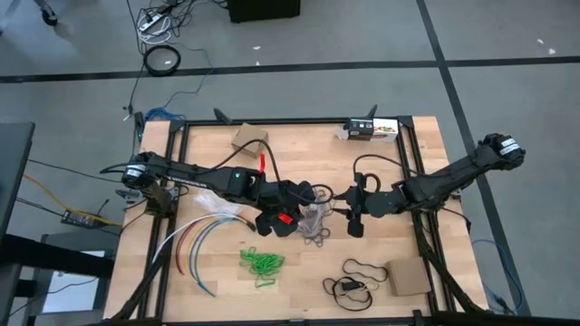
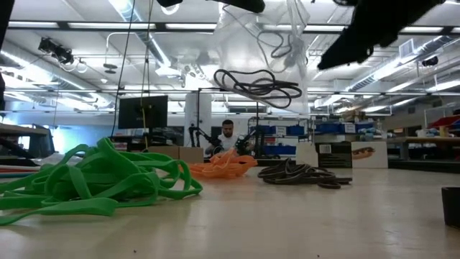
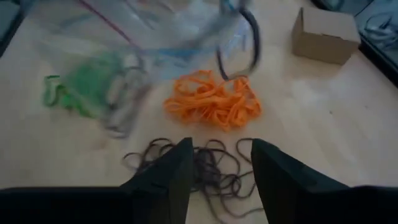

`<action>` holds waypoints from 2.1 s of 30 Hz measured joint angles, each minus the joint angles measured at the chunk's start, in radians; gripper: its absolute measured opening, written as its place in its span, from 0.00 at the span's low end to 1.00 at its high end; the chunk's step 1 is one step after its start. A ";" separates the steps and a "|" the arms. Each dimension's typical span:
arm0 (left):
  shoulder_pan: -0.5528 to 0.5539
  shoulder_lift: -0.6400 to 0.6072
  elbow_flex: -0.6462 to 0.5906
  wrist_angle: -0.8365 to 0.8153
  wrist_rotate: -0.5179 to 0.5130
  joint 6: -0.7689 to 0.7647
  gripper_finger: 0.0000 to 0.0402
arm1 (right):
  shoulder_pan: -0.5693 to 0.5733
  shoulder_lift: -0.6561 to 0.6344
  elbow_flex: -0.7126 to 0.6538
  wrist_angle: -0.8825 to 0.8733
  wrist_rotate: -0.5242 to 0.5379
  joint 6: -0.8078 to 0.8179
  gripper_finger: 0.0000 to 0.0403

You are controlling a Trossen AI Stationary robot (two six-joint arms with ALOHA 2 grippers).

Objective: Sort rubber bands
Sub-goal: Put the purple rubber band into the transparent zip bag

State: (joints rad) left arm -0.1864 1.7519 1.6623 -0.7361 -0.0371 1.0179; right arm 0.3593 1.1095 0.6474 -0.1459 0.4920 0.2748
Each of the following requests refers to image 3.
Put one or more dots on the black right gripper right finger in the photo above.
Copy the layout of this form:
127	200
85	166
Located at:
286	193

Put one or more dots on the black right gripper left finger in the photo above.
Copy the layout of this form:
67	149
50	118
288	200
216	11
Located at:
161	193

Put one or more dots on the black rubber band pile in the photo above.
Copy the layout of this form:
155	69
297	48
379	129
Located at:
208	174

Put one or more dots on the orange rubber band pile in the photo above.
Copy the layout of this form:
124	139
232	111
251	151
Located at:
211	102

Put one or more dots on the clear plastic zip bag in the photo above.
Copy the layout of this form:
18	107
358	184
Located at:
174	31

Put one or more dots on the green rubber band pile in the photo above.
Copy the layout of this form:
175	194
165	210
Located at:
81	84

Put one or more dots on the small brown cardboard box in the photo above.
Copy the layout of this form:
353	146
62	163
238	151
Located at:
323	43

